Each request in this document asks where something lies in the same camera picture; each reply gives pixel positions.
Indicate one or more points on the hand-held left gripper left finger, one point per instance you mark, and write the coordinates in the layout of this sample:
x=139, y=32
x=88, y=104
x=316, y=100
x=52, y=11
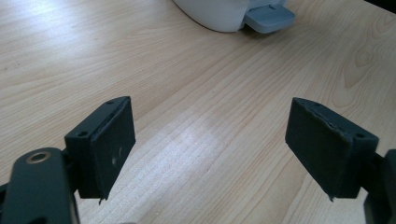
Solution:
x=102, y=149

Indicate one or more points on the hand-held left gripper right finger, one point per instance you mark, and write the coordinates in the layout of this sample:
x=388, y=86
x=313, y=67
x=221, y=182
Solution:
x=323, y=146

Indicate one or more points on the white rice cooker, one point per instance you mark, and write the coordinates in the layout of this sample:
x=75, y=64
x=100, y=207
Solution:
x=224, y=14

